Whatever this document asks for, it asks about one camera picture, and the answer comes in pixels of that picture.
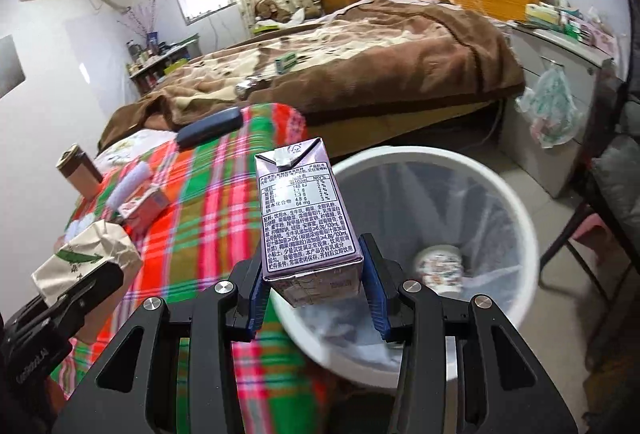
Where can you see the plaid tablecloth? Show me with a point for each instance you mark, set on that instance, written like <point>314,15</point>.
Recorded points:
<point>212,223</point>

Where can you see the grey bedside cabinet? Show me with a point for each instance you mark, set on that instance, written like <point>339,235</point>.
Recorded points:
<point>586,69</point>

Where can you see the hanging plastic bag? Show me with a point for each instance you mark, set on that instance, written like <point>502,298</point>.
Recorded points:
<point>550,109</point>

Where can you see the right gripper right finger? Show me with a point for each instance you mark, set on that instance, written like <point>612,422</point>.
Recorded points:
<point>502,386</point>

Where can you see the white trash bin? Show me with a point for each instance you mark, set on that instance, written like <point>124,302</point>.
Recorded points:
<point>450,222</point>

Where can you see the wall mirror panel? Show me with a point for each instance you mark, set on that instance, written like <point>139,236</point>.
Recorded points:
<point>11,70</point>

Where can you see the beige paper bag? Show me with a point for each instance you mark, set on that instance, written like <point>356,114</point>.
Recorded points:
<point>99,243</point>

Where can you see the purple milk carton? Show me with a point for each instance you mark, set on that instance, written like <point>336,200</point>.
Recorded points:
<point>310,251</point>

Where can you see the teddy bear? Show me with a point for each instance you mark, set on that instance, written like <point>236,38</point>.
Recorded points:
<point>269,10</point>

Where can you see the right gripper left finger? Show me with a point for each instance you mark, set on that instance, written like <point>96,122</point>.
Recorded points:
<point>132,387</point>

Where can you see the strawberry milk carton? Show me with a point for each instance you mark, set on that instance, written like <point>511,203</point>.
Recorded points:
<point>142,208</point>

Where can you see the small green box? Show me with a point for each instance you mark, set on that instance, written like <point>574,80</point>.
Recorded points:
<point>285,62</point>

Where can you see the cluttered shelf desk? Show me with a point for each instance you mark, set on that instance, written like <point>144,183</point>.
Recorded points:
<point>151,70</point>

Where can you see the brown pink lidded mug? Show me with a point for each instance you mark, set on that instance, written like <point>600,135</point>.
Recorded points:
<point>79,170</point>

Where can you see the dark blue glasses case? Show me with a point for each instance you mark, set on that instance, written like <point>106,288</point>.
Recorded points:
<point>209,128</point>

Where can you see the brown blanket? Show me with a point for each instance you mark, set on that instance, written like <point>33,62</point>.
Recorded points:
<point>376,58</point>

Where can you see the vase with branches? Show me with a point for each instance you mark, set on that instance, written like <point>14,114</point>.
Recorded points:
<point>140,19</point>

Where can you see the white foam fruit net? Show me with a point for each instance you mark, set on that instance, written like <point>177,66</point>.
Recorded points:
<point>130,183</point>

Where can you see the grey cushioned chair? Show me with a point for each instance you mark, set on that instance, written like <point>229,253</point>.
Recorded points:
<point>607,179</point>

